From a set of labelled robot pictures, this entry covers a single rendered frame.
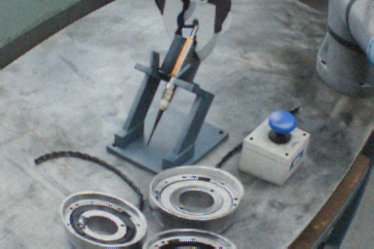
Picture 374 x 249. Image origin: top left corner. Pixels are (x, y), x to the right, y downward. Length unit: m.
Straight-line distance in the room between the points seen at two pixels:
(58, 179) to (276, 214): 0.28
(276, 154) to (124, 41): 0.40
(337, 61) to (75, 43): 0.45
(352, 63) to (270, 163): 0.31
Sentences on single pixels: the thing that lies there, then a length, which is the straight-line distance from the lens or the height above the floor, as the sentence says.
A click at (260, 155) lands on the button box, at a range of 0.89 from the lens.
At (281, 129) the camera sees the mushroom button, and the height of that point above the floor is 0.87.
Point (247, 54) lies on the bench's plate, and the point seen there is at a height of 0.80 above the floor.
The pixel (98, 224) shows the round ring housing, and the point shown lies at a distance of 0.78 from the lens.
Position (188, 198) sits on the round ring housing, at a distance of 0.84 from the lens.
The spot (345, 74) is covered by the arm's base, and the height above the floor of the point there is 0.84.
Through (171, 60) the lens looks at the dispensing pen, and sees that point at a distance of 0.89.
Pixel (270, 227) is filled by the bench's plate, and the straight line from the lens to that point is 0.83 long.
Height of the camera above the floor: 1.34
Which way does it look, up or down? 32 degrees down
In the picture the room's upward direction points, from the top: 6 degrees clockwise
